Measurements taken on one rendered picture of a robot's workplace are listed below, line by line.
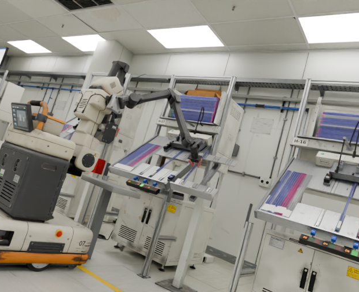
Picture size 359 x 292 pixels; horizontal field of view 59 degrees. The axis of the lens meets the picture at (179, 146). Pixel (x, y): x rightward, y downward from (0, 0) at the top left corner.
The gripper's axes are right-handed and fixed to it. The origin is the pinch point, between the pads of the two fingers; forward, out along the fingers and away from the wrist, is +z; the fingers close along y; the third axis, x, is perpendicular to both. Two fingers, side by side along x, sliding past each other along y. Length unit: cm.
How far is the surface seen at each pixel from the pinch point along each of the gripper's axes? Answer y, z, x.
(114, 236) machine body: 79, 79, 40
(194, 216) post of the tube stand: -10.5, 25.8, 27.8
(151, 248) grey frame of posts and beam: 14, 43, 57
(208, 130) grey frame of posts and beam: 16, 3, -56
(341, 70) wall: -73, 11, -251
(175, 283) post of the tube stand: -10, 60, 65
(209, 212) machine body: 7, 78, -25
